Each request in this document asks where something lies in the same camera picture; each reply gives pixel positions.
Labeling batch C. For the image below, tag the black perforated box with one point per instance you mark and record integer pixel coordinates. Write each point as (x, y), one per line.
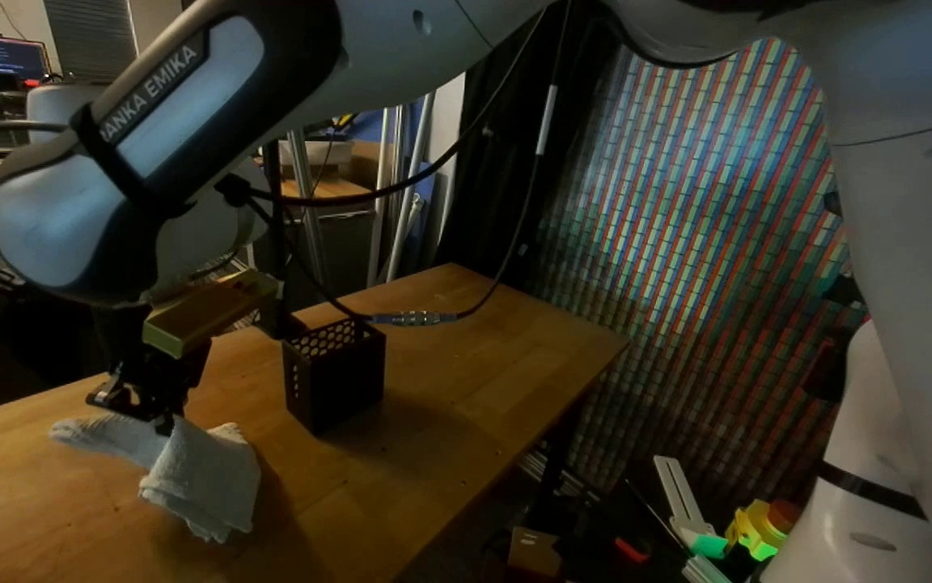
(331, 377)

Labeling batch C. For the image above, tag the large striped display screen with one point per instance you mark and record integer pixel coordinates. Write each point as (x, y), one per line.
(694, 271)

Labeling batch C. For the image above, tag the yellow green plastic toy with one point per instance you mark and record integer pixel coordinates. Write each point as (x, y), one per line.
(760, 528)

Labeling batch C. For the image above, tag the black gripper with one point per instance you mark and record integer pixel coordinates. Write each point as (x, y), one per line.
(163, 373)

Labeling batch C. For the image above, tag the white slotted rail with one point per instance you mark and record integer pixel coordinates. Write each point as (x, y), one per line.
(682, 493)

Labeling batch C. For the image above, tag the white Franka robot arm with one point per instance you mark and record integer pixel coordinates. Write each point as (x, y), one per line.
(195, 99)

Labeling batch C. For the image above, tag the light blue cloth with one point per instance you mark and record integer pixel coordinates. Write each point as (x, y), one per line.
(201, 480)

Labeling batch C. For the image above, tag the small cardboard box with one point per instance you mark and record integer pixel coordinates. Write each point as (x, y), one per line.
(535, 553)

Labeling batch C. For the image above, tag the wooden top workbench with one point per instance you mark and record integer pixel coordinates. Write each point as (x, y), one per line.
(324, 188)

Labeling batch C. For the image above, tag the black vertical pole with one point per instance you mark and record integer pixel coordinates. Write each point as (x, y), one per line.
(274, 248)

